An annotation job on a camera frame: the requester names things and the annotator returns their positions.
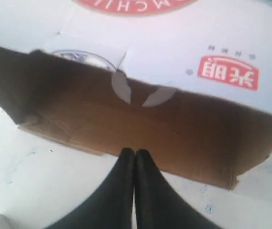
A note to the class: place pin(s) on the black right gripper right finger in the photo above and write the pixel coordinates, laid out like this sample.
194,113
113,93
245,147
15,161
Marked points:
158,205

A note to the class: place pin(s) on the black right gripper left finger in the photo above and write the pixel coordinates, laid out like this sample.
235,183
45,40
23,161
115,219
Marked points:
110,205

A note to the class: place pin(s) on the printed cardboard milk box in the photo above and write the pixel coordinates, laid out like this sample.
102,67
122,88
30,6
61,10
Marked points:
188,80

